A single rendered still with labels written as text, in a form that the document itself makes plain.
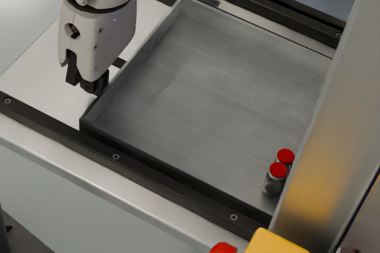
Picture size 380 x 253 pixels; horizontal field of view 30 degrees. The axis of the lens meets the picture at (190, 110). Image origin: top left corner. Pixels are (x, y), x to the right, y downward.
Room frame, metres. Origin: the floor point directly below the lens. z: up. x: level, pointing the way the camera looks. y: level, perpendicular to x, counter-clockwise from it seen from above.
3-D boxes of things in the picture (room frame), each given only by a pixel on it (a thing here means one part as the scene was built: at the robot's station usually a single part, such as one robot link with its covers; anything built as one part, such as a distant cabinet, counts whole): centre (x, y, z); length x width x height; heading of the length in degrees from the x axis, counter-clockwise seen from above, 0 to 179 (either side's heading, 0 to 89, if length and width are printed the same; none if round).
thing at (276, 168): (0.46, -0.11, 0.90); 0.02 x 0.02 x 0.05
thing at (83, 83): (0.54, 0.13, 0.93); 0.03 x 0.03 x 0.07; 69
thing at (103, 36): (0.56, 0.12, 1.03); 0.10 x 0.08 x 0.11; 159
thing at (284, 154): (0.49, -0.12, 0.90); 0.02 x 0.02 x 0.05
